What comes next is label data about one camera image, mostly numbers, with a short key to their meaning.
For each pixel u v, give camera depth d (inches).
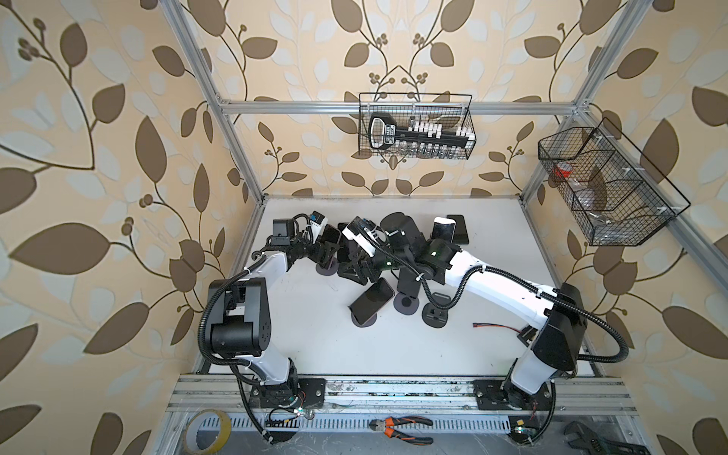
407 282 33.3
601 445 26.3
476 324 34.1
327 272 36.9
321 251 32.5
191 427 26.3
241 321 18.2
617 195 28.5
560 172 34.6
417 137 33.0
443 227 36.7
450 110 35.8
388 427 27.4
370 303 32.5
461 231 43.3
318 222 32.0
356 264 24.3
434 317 33.2
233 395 29.8
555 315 16.9
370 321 31.9
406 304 34.4
